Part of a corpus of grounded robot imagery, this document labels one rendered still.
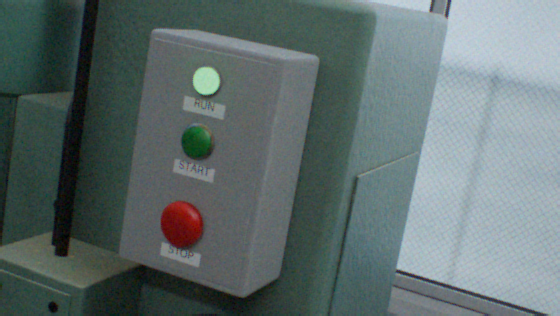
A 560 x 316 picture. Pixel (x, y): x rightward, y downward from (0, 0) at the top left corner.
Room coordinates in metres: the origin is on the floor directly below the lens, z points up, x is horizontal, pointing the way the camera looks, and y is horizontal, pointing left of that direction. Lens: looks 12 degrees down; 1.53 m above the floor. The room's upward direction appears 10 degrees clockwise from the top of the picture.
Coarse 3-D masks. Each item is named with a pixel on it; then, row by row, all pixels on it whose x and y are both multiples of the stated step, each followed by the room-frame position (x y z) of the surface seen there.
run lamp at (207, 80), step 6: (204, 66) 0.55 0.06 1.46; (210, 66) 0.55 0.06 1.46; (198, 72) 0.55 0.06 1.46; (204, 72) 0.55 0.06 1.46; (210, 72) 0.55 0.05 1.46; (216, 72) 0.55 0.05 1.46; (198, 78) 0.55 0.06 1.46; (204, 78) 0.55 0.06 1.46; (210, 78) 0.55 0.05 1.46; (216, 78) 0.55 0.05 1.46; (198, 84) 0.55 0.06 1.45; (204, 84) 0.55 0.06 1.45; (210, 84) 0.55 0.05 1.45; (216, 84) 0.55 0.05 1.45; (198, 90) 0.55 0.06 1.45; (204, 90) 0.55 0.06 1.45; (210, 90) 0.55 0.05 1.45; (216, 90) 0.55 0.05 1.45
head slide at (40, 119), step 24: (24, 96) 0.74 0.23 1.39; (48, 96) 0.76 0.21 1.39; (24, 120) 0.73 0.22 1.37; (48, 120) 0.72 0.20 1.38; (24, 144) 0.73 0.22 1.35; (48, 144) 0.72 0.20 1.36; (24, 168) 0.73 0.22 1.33; (48, 168) 0.72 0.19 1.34; (24, 192) 0.73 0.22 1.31; (48, 192) 0.72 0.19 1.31; (24, 216) 0.73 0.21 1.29; (48, 216) 0.72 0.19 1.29
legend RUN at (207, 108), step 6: (186, 96) 0.56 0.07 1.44; (186, 102) 0.56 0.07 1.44; (192, 102) 0.56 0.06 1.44; (198, 102) 0.56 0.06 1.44; (204, 102) 0.56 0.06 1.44; (210, 102) 0.55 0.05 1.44; (186, 108) 0.56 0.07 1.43; (192, 108) 0.56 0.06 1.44; (198, 108) 0.56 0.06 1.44; (204, 108) 0.56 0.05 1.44; (210, 108) 0.55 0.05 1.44; (216, 108) 0.55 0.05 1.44; (222, 108) 0.55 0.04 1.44; (204, 114) 0.55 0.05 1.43; (210, 114) 0.55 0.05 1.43; (216, 114) 0.55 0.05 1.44; (222, 114) 0.55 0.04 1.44
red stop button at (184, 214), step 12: (180, 204) 0.55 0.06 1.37; (168, 216) 0.55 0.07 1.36; (180, 216) 0.55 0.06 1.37; (192, 216) 0.54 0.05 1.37; (168, 228) 0.55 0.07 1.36; (180, 228) 0.54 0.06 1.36; (192, 228) 0.54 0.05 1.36; (168, 240) 0.55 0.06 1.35; (180, 240) 0.54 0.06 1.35; (192, 240) 0.54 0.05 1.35
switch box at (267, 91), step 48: (192, 48) 0.56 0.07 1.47; (240, 48) 0.55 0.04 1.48; (144, 96) 0.57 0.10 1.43; (192, 96) 0.56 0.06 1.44; (240, 96) 0.55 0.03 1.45; (288, 96) 0.55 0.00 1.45; (144, 144) 0.57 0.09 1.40; (240, 144) 0.54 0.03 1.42; (288, 144) 0.56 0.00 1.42; (144, 192) 0.57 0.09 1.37; (192, 192) 0.55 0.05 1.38; (240, 192) 0.54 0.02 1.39; (288, 192) 0.58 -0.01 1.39; (144, 240) 0.57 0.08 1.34; (240, 240) 0.54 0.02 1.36; (240, 288) 0.54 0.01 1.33
